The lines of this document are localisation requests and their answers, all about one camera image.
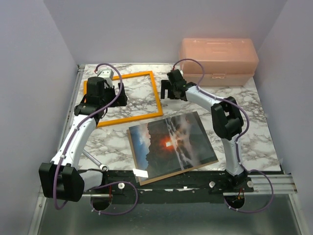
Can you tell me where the brown cardboard backing board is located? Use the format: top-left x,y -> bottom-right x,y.
126,129 -> 219,186

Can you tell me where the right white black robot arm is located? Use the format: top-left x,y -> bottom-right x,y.
161,70 -> 246,192

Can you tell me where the aluminium extrusion rail front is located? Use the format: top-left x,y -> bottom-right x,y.
249,174 -> 297,195

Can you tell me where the aluminium extrusion rail left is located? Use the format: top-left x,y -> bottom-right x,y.
57,65 -> 85,151

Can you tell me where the orange wooden picture frame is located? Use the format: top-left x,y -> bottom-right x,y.
97,70 -> 163,128

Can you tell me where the aluminium extrusion rail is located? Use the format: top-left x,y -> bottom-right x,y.
57,65 -> 85,151
249,174 -> 297,195

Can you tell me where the silver ratchet wrench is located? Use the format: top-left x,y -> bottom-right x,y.
82,150 -> 109,171

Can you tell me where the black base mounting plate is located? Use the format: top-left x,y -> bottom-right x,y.
83,170 -> 253,204

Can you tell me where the sunset landscape photo print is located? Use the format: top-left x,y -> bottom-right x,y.
127,112 -> 218,186

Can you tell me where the pink translucent plastic box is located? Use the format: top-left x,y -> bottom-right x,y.
179,38 -> 259,87

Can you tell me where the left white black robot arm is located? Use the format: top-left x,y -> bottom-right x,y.
39,74 -> 127,202

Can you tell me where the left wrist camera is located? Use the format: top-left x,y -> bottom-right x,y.
96,69 -> 114,82

